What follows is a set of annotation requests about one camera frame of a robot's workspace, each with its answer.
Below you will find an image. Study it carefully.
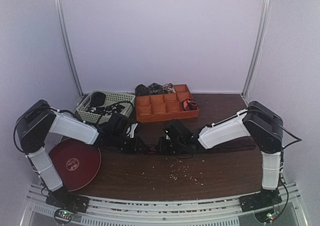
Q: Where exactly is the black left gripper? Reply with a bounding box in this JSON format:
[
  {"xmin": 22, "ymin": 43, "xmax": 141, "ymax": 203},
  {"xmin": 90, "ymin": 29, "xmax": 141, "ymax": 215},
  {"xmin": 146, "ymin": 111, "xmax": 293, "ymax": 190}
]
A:
[{"xmin": 111, "ymin": 132, "xmax": 150, "ymax": 154}]

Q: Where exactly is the red navy striped tie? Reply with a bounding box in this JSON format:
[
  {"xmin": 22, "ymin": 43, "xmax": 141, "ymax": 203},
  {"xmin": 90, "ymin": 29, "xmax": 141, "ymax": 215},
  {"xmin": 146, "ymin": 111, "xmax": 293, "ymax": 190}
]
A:
[{"xmin": 145, "ymin": 139, "xmax": 257, "ymax": 156}]

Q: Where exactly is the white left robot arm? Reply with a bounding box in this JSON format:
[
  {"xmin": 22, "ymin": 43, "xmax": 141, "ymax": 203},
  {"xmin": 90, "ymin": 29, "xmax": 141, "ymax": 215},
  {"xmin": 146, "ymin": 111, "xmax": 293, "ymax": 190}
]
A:
[{"xmin": 13, "ymin": 100, "xmax": 146, "ymax": 208}]

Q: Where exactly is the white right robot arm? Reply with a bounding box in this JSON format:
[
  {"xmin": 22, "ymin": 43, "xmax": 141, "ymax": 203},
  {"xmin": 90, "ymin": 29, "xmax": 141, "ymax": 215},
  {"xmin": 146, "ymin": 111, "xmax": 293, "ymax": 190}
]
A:
[{"xmin": 155, "ymin": 101, "xmax": 284, "ymax": 207}]

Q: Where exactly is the black white floral tie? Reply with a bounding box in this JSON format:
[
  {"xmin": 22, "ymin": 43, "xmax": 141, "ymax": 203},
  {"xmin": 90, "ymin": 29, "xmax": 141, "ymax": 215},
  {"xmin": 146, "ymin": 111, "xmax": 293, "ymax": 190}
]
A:
[{"xmin": 88, "ymin": 104, "xmax": 125, "ymax": 115}]

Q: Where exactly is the orange navy rolled tie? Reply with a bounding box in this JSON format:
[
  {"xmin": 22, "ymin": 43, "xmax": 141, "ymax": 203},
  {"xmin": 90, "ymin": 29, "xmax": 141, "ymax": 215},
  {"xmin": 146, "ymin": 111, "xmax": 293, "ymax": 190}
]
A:
[{"xmin": 181, "ymin": 98, "xmax": 198, "ymax": 111}]

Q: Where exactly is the orange wooden divider tray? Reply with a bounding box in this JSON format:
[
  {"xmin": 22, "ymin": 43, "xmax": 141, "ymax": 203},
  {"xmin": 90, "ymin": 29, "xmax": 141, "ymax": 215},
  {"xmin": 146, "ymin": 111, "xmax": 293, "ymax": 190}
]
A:
[{"xmin": 135, "ymin": 84, "xmax": 200, "ymax": 123}]

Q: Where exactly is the pale green plastic basket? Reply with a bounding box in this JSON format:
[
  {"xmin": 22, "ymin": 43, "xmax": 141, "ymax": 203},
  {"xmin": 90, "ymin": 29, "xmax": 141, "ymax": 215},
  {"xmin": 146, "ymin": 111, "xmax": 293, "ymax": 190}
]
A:
[{"xmin": 76, "ymin": 91, "xmax": 136, "ymax": 124}]

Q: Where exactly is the round red tray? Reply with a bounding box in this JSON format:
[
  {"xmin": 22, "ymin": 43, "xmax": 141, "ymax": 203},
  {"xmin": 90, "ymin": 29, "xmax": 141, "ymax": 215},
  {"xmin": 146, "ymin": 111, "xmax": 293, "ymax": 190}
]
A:
[{"xmin": 48, "ymin": 138, "xmax": 102, "ymax": 192}]

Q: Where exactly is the black rolled tie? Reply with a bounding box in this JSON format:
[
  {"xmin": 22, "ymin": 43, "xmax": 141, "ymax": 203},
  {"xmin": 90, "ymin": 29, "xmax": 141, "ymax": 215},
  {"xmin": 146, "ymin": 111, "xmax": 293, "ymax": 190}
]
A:
[{"xmin": 90, "ymin": 91, "xmax": 106, "ymax": 107}]

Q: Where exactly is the brown patterned rolled tie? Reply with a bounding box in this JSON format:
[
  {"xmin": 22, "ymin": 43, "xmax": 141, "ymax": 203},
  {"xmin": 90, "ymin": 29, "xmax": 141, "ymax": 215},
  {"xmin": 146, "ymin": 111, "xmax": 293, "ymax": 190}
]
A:
[{"xmin": 135, "ymin": 84, "xmax": 150, "ymax": 97}]

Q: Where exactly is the beige patterned rolled tie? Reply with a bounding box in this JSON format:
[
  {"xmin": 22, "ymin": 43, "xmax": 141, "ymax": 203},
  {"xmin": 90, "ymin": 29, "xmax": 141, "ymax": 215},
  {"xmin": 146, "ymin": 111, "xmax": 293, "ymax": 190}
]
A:
[{"xmin": 162, "ymin": 83, "xmax": 176, "ymax": 94}]

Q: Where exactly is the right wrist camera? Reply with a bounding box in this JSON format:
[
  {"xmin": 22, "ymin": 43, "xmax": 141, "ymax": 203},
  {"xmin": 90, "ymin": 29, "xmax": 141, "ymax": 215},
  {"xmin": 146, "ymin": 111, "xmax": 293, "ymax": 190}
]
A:
[{"xmin": 163, "ymin": 119, "xmax": 193, "ymax": 141}]

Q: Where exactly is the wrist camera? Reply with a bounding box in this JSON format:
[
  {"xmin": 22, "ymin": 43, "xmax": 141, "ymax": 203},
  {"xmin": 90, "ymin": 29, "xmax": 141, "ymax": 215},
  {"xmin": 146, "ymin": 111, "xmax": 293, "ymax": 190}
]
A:
[
  {"xmin": 106, "ymin": 113, "xmax": 140, "ymax": 138},
  {"xmin": 163, "ymin": 119, "xmax": 193, "ymax": 141}
]

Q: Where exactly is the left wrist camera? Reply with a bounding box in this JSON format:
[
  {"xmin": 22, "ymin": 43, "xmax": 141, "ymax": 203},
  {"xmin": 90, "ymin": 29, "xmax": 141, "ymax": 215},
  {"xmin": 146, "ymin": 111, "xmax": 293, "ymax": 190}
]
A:
[{"xmin": 106, "ymin": 113, "xmax": 140, "ymax": 138}]

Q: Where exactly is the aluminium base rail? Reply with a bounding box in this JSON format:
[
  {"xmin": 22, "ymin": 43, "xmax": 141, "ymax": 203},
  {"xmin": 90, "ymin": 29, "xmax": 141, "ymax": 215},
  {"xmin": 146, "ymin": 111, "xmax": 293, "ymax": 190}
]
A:
[{"xmin": 20, "ymin": 183, "xmax": 308, "ymax": 225}]

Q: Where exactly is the aluminium corner post right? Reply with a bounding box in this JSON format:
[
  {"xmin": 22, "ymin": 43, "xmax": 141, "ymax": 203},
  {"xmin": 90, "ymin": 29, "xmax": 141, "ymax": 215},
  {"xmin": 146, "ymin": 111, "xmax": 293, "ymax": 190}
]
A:
[{"xmin": 241, "ymin": 0, "xmax": 272, "ymax": 101}]

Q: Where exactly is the aluminium corner post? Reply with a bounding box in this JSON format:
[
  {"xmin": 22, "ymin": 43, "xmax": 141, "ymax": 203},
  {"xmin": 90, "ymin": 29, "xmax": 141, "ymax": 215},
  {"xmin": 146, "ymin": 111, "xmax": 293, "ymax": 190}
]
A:
[
  {"xmin": 54, "ymin": 0, "xmax": 84, "ymax": 97},
  {"xmin": 241, "ymin": 0, "xmax": 272, "ymax": 101}
]

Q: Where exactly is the aluminium corner post left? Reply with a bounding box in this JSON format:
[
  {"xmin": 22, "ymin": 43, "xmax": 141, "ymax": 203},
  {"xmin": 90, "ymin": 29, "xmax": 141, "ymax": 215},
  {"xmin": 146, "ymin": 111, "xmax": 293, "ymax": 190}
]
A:
[{"xmin": 54, "ymin": 0, "xmax": 84, "ymax": 97}]

